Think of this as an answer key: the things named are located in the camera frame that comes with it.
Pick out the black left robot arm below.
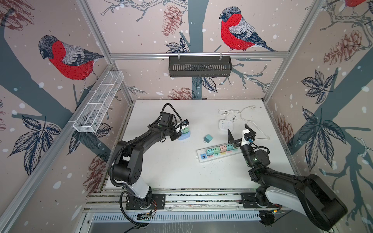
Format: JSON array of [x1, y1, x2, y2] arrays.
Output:
[[108, 103, 189, 209]]

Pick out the white socket knotted cable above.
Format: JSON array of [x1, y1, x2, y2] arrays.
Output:
[[218, 108, 241, 120]]

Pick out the black wire basket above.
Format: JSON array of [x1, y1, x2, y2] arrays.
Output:
[[169, 56, 232, 78]]

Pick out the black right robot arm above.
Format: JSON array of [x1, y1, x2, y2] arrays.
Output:
[[227, 125, 348, 231]]

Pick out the teal charger plug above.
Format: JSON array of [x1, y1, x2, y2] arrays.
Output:
[[226, 144, 234, 151], [204, 135, 213, 143], [207, 148, 214, 156]]

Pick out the white wire mesh shelf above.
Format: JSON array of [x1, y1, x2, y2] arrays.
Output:
[[73, 70, 124, 133]]

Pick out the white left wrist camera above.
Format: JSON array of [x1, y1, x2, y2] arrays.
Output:
[[182, 119, 189, 130]]

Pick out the white multicolour power strip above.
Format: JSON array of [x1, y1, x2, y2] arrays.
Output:
[[197, 144, 242, 163]]

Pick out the green charger plug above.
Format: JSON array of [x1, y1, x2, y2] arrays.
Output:
[[182, 127, 189, 134]]

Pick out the white square power socket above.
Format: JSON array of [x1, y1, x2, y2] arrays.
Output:
[[219, 119, 234, 131]]

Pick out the white power strip cable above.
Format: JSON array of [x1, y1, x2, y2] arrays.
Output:
[[239, 105, 271, 142]]

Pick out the pink charger plug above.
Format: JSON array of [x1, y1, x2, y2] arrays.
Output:
[[220, 145, 227, 153]]

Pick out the green charger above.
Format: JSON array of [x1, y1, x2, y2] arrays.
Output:
[[213, 147, 220, 154]]

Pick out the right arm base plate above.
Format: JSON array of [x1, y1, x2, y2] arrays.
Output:
[[240, 192, 283, 209]]

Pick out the aluminium mounting rail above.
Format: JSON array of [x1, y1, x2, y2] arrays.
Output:
[[83, 188, 302, 212]]

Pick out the blue square power socket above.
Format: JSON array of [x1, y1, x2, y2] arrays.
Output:
[[178, 132, 191, 141]]

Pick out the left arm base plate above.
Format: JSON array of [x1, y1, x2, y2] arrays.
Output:
[[125, 194, 166, 210]]

